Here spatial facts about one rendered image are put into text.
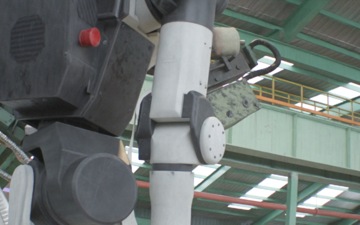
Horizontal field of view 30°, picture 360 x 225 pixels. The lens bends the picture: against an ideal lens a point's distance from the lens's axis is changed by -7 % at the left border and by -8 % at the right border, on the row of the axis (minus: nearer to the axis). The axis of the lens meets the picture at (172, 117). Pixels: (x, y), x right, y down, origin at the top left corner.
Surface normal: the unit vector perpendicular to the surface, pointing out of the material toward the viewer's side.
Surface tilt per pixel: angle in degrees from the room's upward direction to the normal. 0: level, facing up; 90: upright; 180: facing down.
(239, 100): 90
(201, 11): 96
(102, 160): 97
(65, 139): 51
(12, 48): 108
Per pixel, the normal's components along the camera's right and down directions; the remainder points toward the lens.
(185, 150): 0.37, -0.08
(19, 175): -0.85, -0.24
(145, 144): -0.49, -0.10
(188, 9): 0.00, -0.27
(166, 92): -0.37, -0.29
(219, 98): 0.39, -0.32
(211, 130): 0.87, -0.03
